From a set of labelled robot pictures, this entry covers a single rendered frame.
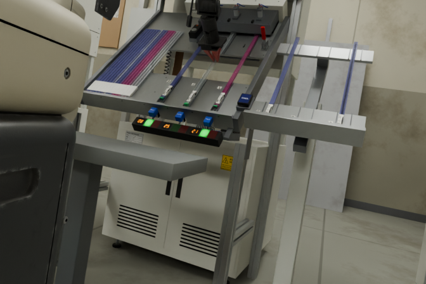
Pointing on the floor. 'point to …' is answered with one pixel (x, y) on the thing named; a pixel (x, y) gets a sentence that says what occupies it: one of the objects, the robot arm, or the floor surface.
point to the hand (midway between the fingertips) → (215, 59)
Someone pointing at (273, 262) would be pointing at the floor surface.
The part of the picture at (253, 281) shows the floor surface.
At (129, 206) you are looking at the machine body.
